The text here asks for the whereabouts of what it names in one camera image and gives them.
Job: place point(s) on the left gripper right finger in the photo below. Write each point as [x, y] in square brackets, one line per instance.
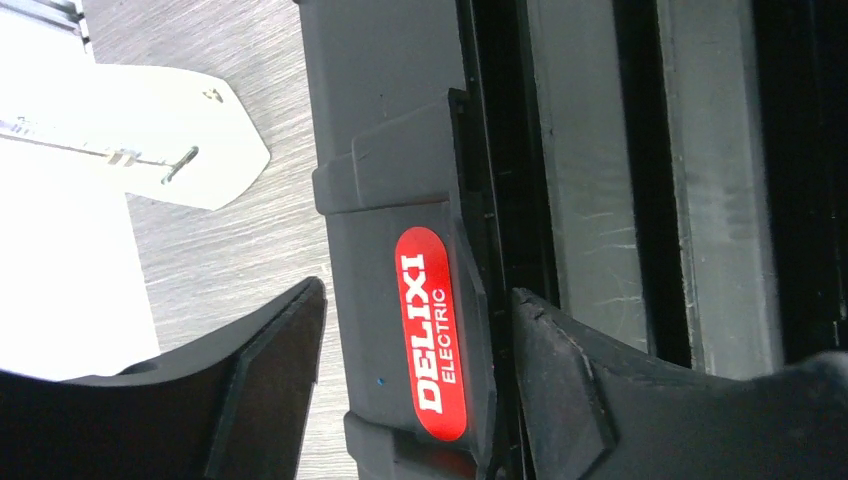
[596, 408]

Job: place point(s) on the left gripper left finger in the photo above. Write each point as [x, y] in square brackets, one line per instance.
[231, 404]

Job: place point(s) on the black plastic toolbox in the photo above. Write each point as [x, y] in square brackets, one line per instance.
[672, 174]

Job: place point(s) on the white metronome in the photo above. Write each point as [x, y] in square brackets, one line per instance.
[77, 137]

